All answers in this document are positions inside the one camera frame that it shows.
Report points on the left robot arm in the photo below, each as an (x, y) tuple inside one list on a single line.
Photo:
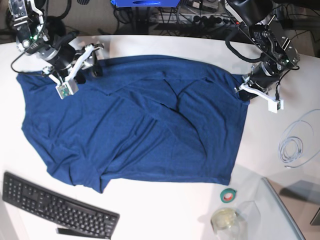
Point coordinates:
[(254, 18)]

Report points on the green electrical tape roll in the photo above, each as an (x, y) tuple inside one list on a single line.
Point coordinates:
[(228, 195)]

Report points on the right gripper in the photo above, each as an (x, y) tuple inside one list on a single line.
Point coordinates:
[(65, 61)]

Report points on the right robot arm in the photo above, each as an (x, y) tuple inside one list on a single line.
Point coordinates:
[(38, 33)]

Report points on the black power strip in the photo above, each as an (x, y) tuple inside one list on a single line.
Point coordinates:
[(212, 21)]

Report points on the dark blue t-shirt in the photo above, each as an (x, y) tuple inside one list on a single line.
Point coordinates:
[(147, 118)]

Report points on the glass panel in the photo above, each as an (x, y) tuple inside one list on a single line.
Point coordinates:
[(302, 200)]

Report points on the blue box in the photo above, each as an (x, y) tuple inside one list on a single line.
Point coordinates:
[(145, 3)]

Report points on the clear glass jar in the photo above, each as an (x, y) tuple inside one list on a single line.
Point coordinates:
[(225, 224)]

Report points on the black computer keyboard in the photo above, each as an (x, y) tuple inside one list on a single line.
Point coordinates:
[(76, 218)]

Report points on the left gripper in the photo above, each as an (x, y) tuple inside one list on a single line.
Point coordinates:
[(261, 77)]

